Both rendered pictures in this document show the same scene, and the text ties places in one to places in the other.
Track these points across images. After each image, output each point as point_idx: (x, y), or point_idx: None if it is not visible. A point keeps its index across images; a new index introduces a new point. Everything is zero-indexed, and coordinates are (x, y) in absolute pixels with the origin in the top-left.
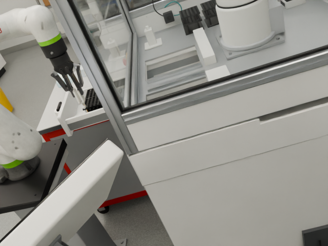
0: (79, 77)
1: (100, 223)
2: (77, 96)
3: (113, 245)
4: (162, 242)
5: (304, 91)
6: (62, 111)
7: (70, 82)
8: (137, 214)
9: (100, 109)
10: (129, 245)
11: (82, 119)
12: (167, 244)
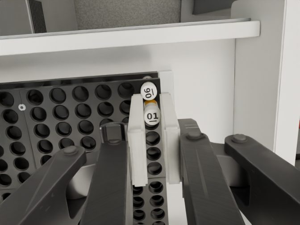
0: (14, 210)
1: (208, 10)
2: (161, 122)
3: (196, 9)
4: (123, 11)
5: None
6: (278, 67)
7: (187, 223)
8: None
9: (42, 41)
10: (176, 18)
11: (164, 25)
12: (115, 5)
